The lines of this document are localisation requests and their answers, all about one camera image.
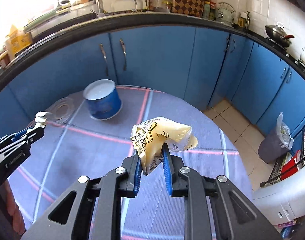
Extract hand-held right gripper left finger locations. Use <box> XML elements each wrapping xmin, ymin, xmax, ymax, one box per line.
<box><xmin>22</xmin><ymin>153</ymin><xmax>143</xmax><ymax>240</ymax></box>

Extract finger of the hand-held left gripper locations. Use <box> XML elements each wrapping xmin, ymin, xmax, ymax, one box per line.
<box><xmin>0</xmin><ymin>127</ymin><xmax>34</xmax><ymax>151</ymax></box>
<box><xmin>0</xmin><ymin>127</ymin><xmax>46</xmax><ymax>157</ymax></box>

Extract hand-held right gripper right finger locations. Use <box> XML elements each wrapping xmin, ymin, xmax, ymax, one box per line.
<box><xmin>162</xmin><ymin>144</ymin><xmax>276</xmax><ymax>240</ymax></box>

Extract white scrap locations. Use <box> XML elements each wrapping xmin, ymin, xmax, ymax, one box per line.
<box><xmin>35</xmin><ymin>111</ymin><xmax>53</xmax><ymax>128</ymax></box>

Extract yellowish plastic bag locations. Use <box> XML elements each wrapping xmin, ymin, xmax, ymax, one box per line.
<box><xmin>131</xmin><ymin>116</ymin><xmax>199</xmax><ymax>176</ymax></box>

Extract person's left forearm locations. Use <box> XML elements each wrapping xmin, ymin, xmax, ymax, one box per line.
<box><xmin>0</xmin><ymin>180</ymin><xmax>26</xmax><ymax>235</ymax></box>

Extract grey trash bin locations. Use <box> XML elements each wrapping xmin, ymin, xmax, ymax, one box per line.
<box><xmin>258</xmin><ymin>127</ymin><xmax>293</xmax><ymax>164</ymax></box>

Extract clear plastic lid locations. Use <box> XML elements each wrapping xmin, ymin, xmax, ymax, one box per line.
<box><xmin>46</xmin><ymin>97</ymin><xmax>75</xmax><ymax>125</ymax></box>

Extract blue paper cup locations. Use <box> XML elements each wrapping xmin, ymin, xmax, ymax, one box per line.
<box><xmin>83</xmin><ymin>79</ymin><xmax>122</xmax><ymax>120</ymax></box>

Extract yellow carton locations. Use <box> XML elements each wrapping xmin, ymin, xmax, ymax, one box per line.
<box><xmin>5</xmin><ymin>25</ymin><xmax>33</xmax><ymax>55</ymax></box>

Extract blue kitchen cabinets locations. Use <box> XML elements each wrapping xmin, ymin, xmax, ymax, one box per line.
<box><xmin>0</xmin><ymin>25</ymin><xmax>305</xmax><ymax>140</ymax></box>

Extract white refrigerator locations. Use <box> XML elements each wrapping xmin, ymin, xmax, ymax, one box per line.
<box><xmin>252</xmin><ymin>165</ymin><xmax>305</xmax><ymax>227</ymax></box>

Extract red black folding trolley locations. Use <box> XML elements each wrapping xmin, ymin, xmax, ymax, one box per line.
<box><xmin>259</xmin><ymin>126</ymin><xmax>305</xmax><ymax>188</ymax></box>

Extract clear plastic bin liner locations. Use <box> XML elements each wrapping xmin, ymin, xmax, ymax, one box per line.
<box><xmin>276</xmin><ymin>112</ymin><xmax>294</xmax><ymax>149</ymax></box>

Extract black kitchen countertop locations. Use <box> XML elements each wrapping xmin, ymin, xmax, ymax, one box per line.
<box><xmin>0</xmin><ymin>12</ymin><xmax>305</xmax><ymax>80</ymax></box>

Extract green seasoning jars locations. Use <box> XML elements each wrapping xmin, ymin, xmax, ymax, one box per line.
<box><xmin>203</xmin><ymin>0</ymin><xmax>216</xmax><ymax>20</ymax></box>

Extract pale green kettle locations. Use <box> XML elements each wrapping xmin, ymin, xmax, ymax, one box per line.
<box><xmin>215</xmin><ymin>2</ymin><xmax>235</xmax><ymax>25</ymax></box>

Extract cooking oil bottle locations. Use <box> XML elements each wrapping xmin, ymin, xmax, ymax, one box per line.
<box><xmin>237</xmin><ymin>11</ymin><xmax>251</xmax><ymax>30</ymax></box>

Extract dark wok with lid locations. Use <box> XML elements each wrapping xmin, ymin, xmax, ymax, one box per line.
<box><xmin>265</xmin><ymin>21</ymin><xmax>295</xmax><ymax>48</ymax></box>

